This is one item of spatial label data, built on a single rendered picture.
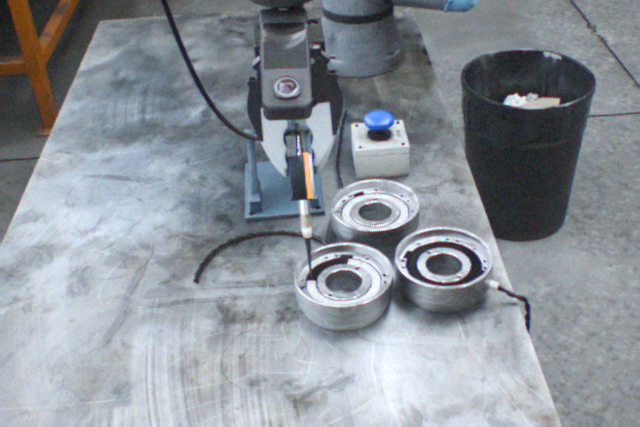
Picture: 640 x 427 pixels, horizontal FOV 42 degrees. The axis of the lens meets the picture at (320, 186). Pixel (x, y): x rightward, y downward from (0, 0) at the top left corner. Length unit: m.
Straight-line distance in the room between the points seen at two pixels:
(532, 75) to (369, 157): 1.32
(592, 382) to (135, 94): 1.17
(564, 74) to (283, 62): 1.61
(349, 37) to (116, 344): 0.66
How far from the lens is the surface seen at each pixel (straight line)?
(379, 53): 1.36
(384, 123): 1.08
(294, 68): 0.77
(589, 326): 2.09
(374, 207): 1.02
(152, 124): 1.29
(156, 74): 1.44
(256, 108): 0.85
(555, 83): 2.35
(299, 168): 0.87
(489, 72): 2.31
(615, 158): 2.71
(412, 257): 0.93
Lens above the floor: 1.41
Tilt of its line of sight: 34 degrees down
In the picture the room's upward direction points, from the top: 4 degrees counter-clockwise
